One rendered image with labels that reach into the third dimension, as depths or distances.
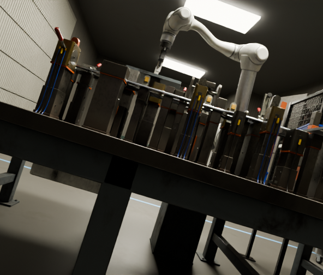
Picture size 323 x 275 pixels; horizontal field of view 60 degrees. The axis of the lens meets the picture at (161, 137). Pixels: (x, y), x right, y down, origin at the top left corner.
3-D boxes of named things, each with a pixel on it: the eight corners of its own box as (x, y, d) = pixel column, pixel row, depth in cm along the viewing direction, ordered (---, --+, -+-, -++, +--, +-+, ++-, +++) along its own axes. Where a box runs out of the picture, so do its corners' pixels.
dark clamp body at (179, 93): (154, 151, 162) (174, 89, 164) (155, 151, 174) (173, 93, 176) (166, 155, 162) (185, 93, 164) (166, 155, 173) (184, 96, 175)
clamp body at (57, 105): (28, 111, 121) (55, 33, 123) (42, 115, 135) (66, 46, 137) (46, 117, 121) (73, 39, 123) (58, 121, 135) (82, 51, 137)
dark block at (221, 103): (198, 164, 163) (219, 97, 166) (197, 164, 170) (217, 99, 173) (207, 167, 163) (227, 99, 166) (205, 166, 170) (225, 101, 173)
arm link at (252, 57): (232, 149, 214) (247, 159, 194) (213, 147, 210) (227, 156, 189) (258, 46, 197) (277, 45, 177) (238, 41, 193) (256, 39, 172)
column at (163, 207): (149, 239, 227) (173, 161, 231) (185, 249, 230) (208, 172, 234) (152, 253, 197) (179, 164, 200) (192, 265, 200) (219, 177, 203)
